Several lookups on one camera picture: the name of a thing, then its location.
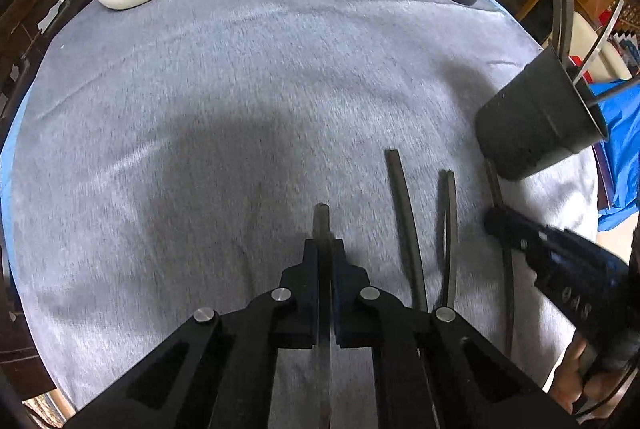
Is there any dark chopstick two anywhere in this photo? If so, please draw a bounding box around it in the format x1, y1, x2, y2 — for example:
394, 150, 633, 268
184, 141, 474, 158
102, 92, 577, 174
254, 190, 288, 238
384, 149, 428, 312

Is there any dark chopstick one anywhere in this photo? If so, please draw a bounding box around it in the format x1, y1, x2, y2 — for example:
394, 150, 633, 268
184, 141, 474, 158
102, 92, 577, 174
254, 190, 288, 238
312, 204, 332, 428

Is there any dark chopstick three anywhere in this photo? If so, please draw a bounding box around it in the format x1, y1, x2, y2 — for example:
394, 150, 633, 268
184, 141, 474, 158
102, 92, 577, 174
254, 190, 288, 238
439, 170, 458, 309

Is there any dark metal utensil holder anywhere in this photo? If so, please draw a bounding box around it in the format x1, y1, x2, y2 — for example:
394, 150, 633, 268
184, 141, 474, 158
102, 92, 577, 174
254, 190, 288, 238
475, 48, 608, 181

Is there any dark chopstick six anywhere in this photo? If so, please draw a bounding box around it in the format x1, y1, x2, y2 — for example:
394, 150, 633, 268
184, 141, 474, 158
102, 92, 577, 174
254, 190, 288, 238
586, 74, 640, 108

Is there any dark chopstick eight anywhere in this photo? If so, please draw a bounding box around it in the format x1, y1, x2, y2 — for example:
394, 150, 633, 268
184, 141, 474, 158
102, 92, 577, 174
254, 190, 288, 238
573, 0, 625, 84

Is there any dark chopstick four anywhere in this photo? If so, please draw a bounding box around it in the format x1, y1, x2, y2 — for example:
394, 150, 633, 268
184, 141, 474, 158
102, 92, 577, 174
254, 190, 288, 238
485, 159, 515, 359

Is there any person right hand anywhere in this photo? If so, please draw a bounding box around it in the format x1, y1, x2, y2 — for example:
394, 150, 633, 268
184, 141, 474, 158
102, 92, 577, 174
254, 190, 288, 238
548, 331, 637, 421

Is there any blue jacket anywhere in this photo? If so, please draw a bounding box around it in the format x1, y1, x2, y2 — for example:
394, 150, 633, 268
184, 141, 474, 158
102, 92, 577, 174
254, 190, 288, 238
598, 85, 640, 232

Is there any grey table cloth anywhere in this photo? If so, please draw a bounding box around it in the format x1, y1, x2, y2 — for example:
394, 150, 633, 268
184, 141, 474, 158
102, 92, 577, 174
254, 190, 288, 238
1, 0, 575, 409

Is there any beige sofa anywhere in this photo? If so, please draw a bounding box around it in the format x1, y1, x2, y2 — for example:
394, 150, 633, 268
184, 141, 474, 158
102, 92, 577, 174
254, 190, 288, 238
570, 12, 631, 83

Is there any dark carved wooden sideboard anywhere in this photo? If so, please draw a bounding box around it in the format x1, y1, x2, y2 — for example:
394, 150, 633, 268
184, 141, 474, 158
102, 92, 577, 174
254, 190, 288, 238
1, 0, 93, 140

